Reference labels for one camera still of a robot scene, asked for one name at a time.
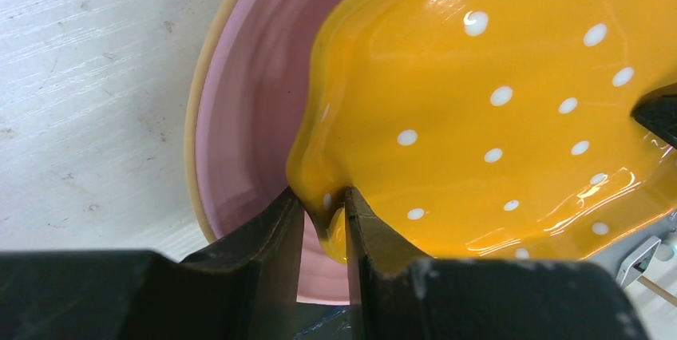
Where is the light pink bottom plate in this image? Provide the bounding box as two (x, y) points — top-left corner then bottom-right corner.
(184, 0), (390, 306)

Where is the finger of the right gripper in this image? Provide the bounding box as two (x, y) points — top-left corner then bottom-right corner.
(631, 83), (676, 148)

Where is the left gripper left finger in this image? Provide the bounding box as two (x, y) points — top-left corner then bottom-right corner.
(181, 188), (304, 339)

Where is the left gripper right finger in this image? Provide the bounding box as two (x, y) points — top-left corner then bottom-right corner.
(343, 187), (435, 339)

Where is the yellow plate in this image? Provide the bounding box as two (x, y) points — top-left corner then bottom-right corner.
(287, 0), (676, 262)

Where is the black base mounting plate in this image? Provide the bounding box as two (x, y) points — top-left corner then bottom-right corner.
(295, 210), (677, 340)

